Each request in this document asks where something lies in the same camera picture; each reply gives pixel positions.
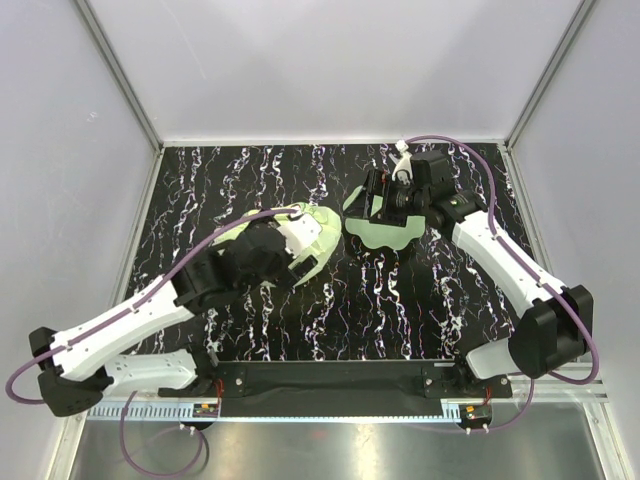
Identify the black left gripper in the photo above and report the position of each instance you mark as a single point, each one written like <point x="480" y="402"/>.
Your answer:
<point x="283" y="277"/>

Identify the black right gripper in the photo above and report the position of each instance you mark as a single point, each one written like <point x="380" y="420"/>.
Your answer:
<point x="381" y="185"/>

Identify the light green plastic bag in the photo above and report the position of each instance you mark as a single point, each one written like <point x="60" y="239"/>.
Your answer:
<point x="325" y="235"/>

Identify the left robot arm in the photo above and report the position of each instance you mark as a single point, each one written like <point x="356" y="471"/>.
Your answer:
<point x="214" y="274"/>

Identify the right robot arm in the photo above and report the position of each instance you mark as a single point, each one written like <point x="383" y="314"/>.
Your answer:
<point x="555" y="322"/>

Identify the light green wavy bowl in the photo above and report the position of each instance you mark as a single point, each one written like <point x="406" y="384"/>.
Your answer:
<point x="385" y="232"/>

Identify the black marble pattern mat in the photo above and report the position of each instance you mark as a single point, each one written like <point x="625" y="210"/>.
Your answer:
<point x="428" y="301"/>

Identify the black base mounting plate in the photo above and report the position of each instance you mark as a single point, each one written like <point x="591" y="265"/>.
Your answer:
<point x="397" y="388"/>

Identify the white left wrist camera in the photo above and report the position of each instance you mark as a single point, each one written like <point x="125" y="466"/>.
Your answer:
<point x="301" y="231"/>

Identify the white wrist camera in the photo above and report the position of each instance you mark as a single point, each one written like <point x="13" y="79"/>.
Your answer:
<point x="402" y="172"/>
<point x="301" y="231"/>

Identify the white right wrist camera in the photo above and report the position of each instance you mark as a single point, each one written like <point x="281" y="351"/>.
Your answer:
<point x="402" y="172"/>

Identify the white slotted cable duct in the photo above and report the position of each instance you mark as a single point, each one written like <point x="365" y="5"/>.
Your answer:
<point x="162" y="410"/>

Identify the aluminium frame rail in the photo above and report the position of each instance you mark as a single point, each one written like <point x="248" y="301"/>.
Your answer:
<point x="108" y="54"/>

